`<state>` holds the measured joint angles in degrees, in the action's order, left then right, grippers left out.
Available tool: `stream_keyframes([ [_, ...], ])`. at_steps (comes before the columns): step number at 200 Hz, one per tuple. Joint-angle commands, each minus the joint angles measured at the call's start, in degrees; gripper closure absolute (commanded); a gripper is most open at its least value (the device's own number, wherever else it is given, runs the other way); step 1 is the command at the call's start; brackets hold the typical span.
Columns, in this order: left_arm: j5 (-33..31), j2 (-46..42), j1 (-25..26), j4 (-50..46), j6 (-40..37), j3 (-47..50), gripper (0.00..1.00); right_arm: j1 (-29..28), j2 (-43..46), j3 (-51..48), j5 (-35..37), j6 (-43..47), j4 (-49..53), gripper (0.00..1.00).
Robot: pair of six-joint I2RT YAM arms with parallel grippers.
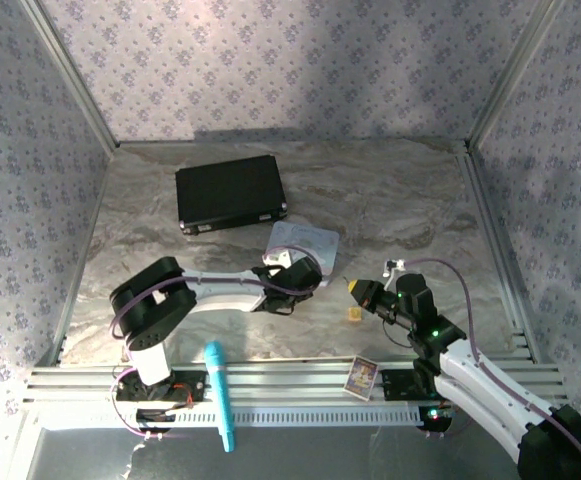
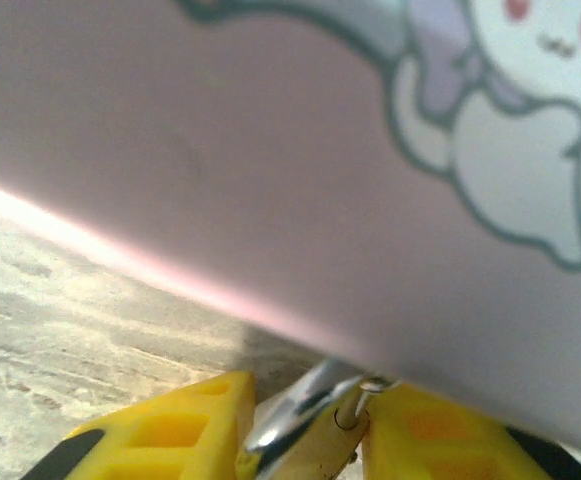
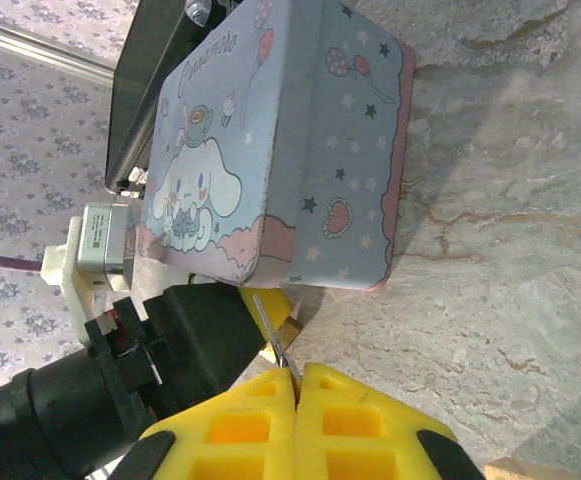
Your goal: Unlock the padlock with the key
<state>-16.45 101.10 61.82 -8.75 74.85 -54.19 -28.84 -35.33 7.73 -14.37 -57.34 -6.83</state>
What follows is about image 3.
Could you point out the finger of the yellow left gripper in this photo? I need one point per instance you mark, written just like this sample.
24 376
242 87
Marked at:
271 354
265 305

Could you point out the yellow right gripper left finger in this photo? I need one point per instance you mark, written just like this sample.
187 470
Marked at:
250 400

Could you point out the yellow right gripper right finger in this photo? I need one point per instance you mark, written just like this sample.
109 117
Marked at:
350 400

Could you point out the blue cartoon tin box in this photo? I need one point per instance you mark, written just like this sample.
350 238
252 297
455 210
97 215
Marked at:
280 150

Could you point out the small wooden block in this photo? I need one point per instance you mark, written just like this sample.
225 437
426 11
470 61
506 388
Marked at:
545 470

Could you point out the black flat box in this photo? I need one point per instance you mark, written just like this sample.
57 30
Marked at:
140 75

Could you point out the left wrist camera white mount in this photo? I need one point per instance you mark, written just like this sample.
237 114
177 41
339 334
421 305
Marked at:
105 240

